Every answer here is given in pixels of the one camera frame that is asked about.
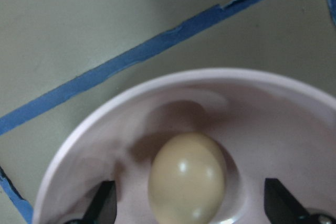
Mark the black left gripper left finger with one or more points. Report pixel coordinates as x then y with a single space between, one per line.
103 207

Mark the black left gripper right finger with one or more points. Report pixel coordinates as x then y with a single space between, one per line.
280 206

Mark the beige egg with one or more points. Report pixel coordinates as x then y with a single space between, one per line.
187 180

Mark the pink plastic bowl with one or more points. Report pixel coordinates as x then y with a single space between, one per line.
267 126

